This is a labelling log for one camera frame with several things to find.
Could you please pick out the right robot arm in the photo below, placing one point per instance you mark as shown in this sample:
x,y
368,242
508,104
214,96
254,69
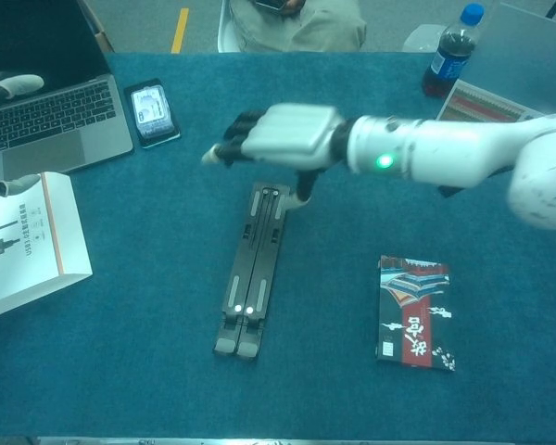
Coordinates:
x,y
468,153

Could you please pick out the cola bottle blue label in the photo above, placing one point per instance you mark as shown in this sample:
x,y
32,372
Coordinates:
x,y
449,60

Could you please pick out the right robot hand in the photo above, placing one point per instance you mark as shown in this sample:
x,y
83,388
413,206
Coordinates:
x,y
292,134

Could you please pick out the grey box with stripes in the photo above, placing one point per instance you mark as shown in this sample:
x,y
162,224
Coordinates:
x,y
514,46

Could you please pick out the silver laptop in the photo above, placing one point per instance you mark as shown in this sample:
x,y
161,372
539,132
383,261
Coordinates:
x,y
60,116

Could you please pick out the seated person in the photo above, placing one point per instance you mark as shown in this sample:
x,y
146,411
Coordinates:
x,y
306,32

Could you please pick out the teal table cloth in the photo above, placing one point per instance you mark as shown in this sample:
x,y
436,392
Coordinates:
x,y
329,278

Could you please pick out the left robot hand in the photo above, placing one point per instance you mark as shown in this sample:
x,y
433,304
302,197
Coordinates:
x,y
0,90

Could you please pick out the red patterned card packet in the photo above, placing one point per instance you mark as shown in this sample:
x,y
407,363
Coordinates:
x,y
412,306

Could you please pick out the black folding laptop stand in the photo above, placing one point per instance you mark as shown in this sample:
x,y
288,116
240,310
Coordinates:
x,y
252,269

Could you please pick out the dark phone in hands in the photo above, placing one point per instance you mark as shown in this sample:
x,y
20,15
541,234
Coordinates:
x,y
271,3

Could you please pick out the white product box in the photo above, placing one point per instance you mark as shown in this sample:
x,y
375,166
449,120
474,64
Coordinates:
x,y
23,259

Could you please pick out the clear card holder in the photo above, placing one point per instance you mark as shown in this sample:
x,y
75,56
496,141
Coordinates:
x,y
150,111

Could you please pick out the black smartphone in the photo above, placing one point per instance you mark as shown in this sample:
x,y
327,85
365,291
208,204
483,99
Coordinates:
x,y
141,85

